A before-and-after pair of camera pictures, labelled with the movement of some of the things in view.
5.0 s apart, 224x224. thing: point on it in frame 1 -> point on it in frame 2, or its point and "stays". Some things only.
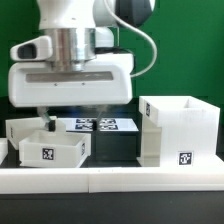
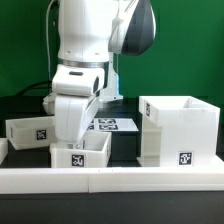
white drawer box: (15, 127) stays
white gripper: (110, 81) -> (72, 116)
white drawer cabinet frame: (179, 132) stays
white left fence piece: (4, 148) stays
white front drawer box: (55, 149) -> (90, 150)
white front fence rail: (107, 180) stays
